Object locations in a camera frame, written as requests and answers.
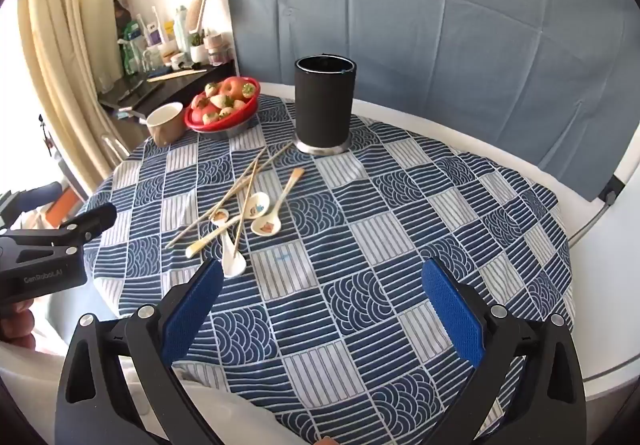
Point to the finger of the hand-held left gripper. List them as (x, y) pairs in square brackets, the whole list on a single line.
[(92, 220)]

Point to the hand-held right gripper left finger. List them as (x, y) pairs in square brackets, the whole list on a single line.
[(192, 305)]

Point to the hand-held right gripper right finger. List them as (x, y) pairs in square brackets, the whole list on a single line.
[(452, 310)]

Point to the wooden chopstick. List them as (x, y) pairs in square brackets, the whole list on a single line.
[(246, 207), (235, 182), (262, 170), (210, 211)]

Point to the printed ceramic spoon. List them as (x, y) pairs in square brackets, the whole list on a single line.
[(257, 205), (265, 226), (234, 265)]

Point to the black cylindrical utensil holder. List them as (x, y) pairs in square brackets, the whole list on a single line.
[(325, 100)]

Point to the person's left hand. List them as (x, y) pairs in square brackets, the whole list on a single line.
[(15, 325)]

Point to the orange box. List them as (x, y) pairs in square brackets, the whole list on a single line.
[(62, 207)]

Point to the beige mug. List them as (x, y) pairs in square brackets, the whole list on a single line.
[(167, 130)]

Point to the blue patterned tablecloth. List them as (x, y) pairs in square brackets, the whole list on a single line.
[(350, 250)]

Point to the black smartphone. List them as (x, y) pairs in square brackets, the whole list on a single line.
[(132, 90)]

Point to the black dresser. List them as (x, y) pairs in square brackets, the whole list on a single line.
[(165, 91)]

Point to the red apple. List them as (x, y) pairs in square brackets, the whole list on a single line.
[(199, 114), (231, 86)]

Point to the red fruit bowl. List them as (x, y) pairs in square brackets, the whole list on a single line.
[(216, 129)]

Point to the flat wooden stick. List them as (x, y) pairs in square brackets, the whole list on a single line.
[(175, 75)]

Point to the cream curtain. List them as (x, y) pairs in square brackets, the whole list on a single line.
[(65, 50)]

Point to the pile of white strawberries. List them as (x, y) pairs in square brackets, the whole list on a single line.
[(220, 101)]

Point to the green bottle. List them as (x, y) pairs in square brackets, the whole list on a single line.
[(131, 50)]

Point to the small potted cactus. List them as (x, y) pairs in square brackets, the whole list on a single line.
[(198, 54)]

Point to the pink jar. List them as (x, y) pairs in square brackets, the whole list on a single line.
[(216, 56)]

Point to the white bottle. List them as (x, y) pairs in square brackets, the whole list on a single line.
[(181, 22)]

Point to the grey-blue backdrop cloth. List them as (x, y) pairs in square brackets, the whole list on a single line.
[(450, 25)]

